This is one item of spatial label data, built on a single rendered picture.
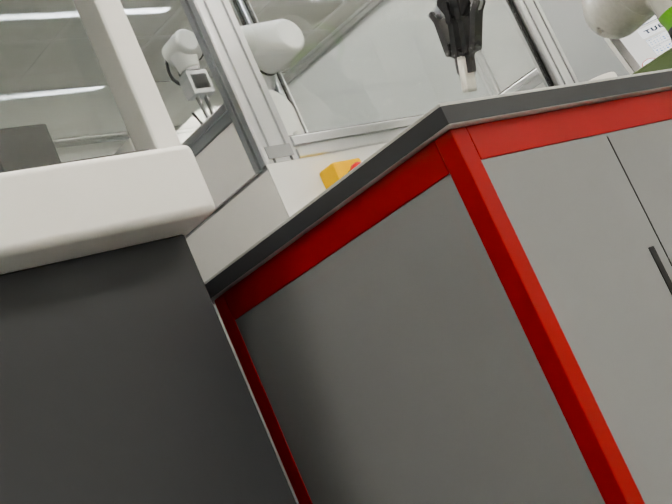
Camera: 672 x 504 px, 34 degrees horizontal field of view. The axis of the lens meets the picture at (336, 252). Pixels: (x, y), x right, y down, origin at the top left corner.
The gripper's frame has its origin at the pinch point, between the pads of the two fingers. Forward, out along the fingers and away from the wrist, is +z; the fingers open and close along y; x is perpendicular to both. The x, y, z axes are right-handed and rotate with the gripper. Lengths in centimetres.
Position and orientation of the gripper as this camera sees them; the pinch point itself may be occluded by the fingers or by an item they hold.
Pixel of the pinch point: (467, 74)
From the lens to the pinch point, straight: 217.1
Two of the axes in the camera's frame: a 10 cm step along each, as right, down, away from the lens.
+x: 7.1, -1.8, 6.8
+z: 1.7, 9.8, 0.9
